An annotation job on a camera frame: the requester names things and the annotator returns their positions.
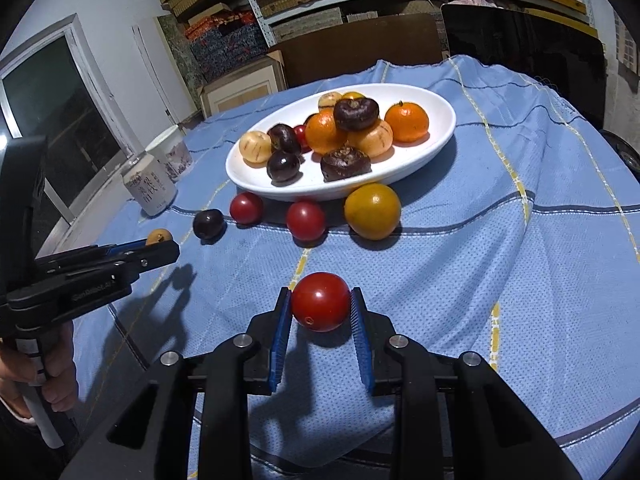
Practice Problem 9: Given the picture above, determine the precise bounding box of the white paper cup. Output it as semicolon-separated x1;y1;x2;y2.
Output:
145;125;193;183

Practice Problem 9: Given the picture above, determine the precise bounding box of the white oval plate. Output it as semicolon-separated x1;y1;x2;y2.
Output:
225;83;456;202

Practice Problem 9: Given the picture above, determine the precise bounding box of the stack of patterned boxes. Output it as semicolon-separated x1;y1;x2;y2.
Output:
184;10;271;84

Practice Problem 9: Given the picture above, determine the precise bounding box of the large yellow tomato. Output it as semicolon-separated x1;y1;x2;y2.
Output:
344;183;402;241

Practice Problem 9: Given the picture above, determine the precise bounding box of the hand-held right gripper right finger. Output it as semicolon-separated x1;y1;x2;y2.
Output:
350;287;583;480

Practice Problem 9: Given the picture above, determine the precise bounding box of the white framed window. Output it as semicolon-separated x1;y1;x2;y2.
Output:
0;15;127;221

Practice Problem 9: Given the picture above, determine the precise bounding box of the black board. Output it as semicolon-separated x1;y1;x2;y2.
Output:
441;2;608;131

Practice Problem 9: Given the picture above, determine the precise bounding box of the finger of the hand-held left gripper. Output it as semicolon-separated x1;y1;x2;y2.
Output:
36;241;152;267
62;240;181;283

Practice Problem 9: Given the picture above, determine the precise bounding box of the white drink can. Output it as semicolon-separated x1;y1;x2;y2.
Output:
121;154;178;217

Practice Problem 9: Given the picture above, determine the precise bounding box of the brown wooden board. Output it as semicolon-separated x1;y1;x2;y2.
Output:
267;12;444;89

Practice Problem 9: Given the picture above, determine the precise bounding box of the person's left forearm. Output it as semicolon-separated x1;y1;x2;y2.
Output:
0;399;81;480

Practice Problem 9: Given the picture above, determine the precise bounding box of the large dark brown water chestnut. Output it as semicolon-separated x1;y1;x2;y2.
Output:
320;146;372;181

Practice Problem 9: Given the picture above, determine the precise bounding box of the large orange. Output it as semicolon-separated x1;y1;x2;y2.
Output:
305;108;349;155

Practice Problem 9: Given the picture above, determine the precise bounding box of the person's left hand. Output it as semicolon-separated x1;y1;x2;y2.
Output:
0;321;79;416

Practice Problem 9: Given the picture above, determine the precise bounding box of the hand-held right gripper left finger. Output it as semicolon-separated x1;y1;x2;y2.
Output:
60;287;293;480

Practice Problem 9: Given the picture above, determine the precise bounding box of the framed picture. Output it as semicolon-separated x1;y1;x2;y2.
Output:
197;50;287;119

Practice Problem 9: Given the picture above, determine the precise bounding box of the blue checked tablecloth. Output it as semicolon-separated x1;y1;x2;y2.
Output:
70;55;640;480

